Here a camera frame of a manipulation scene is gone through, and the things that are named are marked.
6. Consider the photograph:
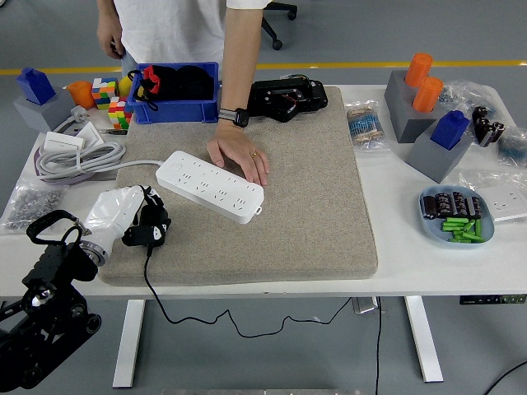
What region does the black table control panel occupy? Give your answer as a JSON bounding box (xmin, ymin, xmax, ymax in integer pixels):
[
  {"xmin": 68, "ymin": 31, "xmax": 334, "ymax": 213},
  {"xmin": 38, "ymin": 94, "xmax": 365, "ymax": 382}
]
[{"xmin": 459, "ymin": 295, "xmax": 527, "ymax": 306}]

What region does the light blue plate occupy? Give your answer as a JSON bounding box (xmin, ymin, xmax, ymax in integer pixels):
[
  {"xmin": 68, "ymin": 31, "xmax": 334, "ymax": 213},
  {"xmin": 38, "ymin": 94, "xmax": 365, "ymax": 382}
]
[{"xmin": 418, "ymin": 185, "xmax": 497, "ymax": 250}]

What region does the orange cup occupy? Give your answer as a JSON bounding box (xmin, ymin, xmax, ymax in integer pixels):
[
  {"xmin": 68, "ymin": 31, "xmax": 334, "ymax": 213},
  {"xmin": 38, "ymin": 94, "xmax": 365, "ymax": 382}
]
[{"xmin": 65, "ymin": 81, "xmax": 96, "ymax": 110}]

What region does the blue plastic bin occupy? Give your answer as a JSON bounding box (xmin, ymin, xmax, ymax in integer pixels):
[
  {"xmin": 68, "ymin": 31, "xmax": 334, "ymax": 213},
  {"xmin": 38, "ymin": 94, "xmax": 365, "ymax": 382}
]
[{"xmin": 126, "ymin": 61, "xmax": 220, "ymax": 124}]

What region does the large grey block holder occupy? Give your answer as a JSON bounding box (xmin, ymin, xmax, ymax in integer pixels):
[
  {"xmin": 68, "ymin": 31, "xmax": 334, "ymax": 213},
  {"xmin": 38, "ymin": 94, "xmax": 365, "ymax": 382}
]
[{"xmin": 384, "ymin": 69, "xmax": 445, "ymax": 144}]

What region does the grey-brown mat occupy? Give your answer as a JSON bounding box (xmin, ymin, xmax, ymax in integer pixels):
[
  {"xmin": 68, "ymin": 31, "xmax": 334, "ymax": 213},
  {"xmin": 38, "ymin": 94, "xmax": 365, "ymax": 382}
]
[{"xmin": 98, "ymin": 85, "xmax": 379, "ymax": 287}]

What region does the grey power strip cable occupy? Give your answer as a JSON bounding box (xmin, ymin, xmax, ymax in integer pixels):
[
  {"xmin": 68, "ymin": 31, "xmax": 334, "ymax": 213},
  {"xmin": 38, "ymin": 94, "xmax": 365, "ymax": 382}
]
[{"xmin": 35, "ymin": 105, "xmax": 166, "ymax": 184}]

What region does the white power strip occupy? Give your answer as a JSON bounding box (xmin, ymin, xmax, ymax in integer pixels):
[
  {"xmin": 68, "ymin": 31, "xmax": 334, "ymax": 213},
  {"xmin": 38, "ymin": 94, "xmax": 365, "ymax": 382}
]
[{"xmin": 155, "ymin": 150, "xmax": 265, "ymax": 225}]

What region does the clear bag of screws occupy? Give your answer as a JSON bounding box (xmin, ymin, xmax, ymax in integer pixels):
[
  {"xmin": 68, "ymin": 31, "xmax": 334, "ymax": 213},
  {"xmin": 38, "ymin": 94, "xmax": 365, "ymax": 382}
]
[{"xmin": 1, "ymin": 184, "xmax": 69, "ymax": 234}]

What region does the black wristwatch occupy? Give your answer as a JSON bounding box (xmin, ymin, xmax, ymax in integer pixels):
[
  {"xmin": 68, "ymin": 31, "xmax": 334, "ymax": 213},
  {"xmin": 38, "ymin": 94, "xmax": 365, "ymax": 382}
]
[{"xmin": 217, "ymin": 107, "xmax": 250, "ymax": 128}]

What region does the black cylindrical capacitor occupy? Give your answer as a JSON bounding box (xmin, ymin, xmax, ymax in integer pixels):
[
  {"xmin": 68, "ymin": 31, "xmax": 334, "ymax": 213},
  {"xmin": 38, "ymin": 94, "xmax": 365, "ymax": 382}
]
[
  {"xmin": 469, "ymin": 196, "xmax": 486, "ymax": 221},
  {"xmin": 450, "ymin": 191, "xmax": 467, "ymax": 217},
  {"xmin": 436, "ymin": 193, "xmax": 454, "ymax": 218},
  {"xmin": 422, "ymin": 195, "xmax": 440, "ymax": 221}
]

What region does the blue house-shaped block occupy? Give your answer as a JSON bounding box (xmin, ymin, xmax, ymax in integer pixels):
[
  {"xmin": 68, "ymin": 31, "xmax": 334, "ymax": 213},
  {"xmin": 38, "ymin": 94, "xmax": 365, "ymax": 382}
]
[
  {"xmin": 430, "ymin": 109, "xmax": 470, "ymax": 150},
  {"xmin": 16, "ymin": 67, "xmax": 57, "ymax": 104}
]

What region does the bag of blue parts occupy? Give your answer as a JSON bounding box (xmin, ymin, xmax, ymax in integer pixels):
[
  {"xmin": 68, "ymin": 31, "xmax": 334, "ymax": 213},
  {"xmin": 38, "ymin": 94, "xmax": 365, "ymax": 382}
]
[{"xmin": 497, "ymin": 127, "xmax": 527, "ymax": 165}]

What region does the person's right hand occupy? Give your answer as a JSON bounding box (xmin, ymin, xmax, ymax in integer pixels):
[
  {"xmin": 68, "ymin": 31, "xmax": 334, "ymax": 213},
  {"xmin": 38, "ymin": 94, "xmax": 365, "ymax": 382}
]
[{"xmin": 96, "ymin": 26, "xmax": 127, "ymax": 60}]

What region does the white wall switch panel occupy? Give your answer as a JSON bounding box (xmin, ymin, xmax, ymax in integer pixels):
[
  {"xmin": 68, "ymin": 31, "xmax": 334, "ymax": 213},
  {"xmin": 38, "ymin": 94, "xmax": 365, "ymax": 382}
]
[{"xmin": 43, "ymin": 131, "xmax": 86, "ymax": 152}]

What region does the person's torso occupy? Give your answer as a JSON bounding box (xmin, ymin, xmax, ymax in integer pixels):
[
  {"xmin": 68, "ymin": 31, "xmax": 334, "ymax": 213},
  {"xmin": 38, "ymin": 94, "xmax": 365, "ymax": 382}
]
[{"xmin": 114, "ymin": 0, "xmax": 273, "ymax": 77}]

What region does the colourful puzzle cube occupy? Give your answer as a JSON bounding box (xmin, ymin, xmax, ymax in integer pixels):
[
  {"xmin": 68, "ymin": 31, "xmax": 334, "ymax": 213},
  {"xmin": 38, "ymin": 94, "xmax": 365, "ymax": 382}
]
[
  {"xmin": 91, "ymin": 77, "xmax": 119, "ymax": 111},
  {"xmin": 107, "ymin": 96, "xmax": 133, "ymax": 131}
]

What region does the black office chair base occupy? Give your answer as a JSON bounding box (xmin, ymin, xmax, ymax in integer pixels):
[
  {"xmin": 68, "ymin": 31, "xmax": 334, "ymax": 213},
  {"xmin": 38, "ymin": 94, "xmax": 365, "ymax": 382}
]
[{"xmin": 259, "ymin": 2, "xmax": 298, "ymax": 51}]

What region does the white wall socket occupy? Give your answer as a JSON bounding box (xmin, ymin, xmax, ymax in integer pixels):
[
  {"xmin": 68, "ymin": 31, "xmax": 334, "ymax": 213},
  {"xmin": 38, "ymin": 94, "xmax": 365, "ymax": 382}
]
[{"xmin": 489, "ymin": 191, "xmax": 527, "ymax": 223}]

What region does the white table leg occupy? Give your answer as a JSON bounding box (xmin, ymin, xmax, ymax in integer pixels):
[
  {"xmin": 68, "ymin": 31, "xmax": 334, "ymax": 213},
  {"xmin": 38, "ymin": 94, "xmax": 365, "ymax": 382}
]
[
  {"xmin": 113, "ymin": 299, "xmax": 147, "ymax": 388},
  {"xmin": 405, "ymin": 296, "xmax": 445, "ymax": 383}
]

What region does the black pouch with red trim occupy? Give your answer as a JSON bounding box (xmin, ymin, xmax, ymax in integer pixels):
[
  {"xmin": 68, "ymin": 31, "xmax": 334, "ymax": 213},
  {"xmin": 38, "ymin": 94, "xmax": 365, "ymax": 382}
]
[{"xmin": 127, "ymin": 63, "xmax": 177, "ymax": 111}]

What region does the black machine housing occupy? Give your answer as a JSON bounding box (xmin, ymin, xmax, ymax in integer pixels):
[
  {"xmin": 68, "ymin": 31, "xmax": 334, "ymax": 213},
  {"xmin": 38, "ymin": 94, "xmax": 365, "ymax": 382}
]
[{"xmin": 248, "ymin": 74, "xmax": 329, "ymax": 123}]

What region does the clear bag of resistors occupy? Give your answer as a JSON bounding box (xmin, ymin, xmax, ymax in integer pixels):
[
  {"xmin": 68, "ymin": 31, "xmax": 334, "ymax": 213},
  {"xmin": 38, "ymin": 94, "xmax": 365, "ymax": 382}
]
[{"xmin": 344, "ymin": 100, "xmax": 390, "ymax": 151}]

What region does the bag of black capacitors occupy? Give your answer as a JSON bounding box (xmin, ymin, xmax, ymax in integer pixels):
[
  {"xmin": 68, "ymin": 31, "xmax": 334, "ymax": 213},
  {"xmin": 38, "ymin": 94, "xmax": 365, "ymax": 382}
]
[{"xmin": 471, "ymin": 105, "xmax": 506, "ymax": 148}]

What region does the white square socket panel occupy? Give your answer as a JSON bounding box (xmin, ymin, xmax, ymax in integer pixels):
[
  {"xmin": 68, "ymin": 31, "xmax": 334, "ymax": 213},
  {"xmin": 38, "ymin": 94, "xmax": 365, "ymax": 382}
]
[{"xmin": 76, "ymin": 121, "xmax": 104, "ymax": 147}]

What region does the crumpled clear plastic bag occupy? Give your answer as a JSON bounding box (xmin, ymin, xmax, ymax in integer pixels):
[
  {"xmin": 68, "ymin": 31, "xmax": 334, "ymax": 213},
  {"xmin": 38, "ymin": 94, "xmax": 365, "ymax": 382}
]
[{"xmin": 457, "ymin": 168, "xmax": 527, "ymax": 198}]

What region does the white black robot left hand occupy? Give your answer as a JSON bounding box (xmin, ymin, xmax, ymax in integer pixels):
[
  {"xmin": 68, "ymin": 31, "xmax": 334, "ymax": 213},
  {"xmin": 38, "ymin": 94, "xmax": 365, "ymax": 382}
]
[{"xmin": 83, "ymin": 184, "xmax": 172, "ymax": 258}]

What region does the person's left hand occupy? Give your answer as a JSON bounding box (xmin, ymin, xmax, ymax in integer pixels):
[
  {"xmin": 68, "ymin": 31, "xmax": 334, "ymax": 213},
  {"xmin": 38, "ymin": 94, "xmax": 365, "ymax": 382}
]
[{"xmin": 206, "ymin": 122, "xmax": 271, "ymax": 186}]

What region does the black floor cable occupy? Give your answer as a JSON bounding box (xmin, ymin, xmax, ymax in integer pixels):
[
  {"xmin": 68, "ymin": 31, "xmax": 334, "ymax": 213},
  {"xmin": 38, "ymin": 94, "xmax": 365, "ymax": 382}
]
[{"xmin": 484, "ymin": 360, "xmax": 527, "ymax": 395}]

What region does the black plug with cord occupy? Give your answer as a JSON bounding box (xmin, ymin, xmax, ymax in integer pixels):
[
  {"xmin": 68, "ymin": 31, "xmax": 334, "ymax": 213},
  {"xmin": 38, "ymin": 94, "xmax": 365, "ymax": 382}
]
[{"xmin": 138, "ymin": 203, "xmax": 347, "ymax": 338}]

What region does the black round pouch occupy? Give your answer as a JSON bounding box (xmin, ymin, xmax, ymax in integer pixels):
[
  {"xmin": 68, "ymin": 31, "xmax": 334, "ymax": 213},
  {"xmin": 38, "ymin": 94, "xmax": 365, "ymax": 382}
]
[{"xmin": 175, "ymin": 64, "xmax": 215, "ymax": 102}]

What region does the orange cylinder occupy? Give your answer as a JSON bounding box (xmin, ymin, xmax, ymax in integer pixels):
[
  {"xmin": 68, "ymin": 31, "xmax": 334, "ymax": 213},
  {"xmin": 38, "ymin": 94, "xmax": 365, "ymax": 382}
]
[
  {"xmin": 403, "ymin": 52, "xmax": 435, "ymax": 87},
  {"xmin": 411, "ymin": 77, "xmax": 445, "ymax": 114}
]

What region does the silver box under table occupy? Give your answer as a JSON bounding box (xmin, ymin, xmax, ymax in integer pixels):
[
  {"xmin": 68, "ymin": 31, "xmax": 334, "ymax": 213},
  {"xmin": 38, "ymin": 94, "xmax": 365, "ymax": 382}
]
[{"xmin": 352, "ymin": 296, "xmax": 380, "ymax": 316}]

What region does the black hanging cable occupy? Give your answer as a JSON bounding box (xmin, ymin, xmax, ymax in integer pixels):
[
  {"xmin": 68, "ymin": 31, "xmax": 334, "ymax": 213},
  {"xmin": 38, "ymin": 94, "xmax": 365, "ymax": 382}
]
[{"xmin": 374, "ymin": 298, "xmax": 388, "ymax": 395}]

